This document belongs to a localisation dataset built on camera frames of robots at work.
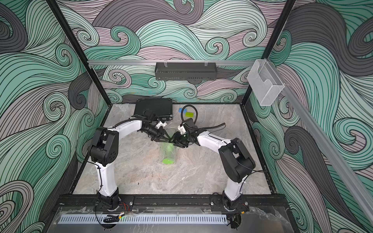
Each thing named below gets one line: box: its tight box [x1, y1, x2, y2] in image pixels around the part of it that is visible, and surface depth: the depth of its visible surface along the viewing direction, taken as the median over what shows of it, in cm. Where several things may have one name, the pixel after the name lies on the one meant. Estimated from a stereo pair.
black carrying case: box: [134, 98, 173, 121], surface depth 120 cm
